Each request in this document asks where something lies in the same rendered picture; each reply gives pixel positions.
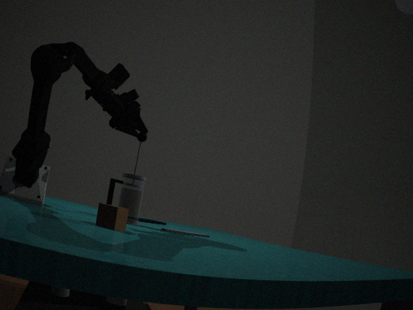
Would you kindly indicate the french press coffee maker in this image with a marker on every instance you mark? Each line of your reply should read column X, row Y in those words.
column 131, row 192

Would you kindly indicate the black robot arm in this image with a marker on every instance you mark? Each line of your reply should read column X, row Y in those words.
column 47, row 64

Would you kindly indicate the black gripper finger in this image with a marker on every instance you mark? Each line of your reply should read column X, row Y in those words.
column 137, row 123
column 127, row 129

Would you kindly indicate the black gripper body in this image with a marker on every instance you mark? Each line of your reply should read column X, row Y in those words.
column 118, row 111

